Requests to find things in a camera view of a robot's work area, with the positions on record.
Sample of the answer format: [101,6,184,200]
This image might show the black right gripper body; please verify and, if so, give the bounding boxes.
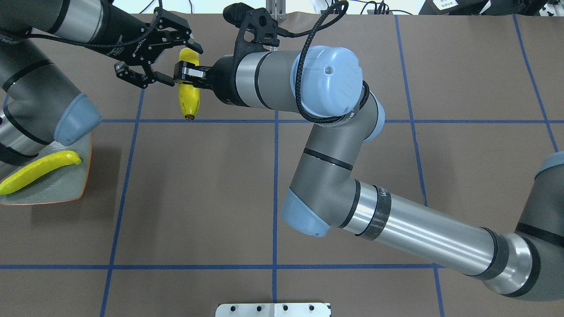
[207,55,241,106]

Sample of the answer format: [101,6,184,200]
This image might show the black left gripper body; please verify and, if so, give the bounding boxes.
[104,9,168,71]

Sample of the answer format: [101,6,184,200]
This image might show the yellow banana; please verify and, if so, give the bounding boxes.
[0,150,82,195]
[178,48,200,121]

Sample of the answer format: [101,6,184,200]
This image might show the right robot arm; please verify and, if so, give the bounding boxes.
[174,46,563,301]

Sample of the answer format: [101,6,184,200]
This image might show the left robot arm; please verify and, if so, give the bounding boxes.
[0,0,203,178]

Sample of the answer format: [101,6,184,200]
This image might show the grey square plate orange rim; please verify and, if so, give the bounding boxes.
[0,132,93,205]

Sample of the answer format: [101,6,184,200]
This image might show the brown table mat blue grid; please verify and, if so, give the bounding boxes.
[1,15,563,317]

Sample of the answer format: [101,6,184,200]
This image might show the aluminium frame post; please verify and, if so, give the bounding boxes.
[265,0,286,22]

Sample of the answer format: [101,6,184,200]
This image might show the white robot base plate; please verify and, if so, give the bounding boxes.
[215,302,332,317]

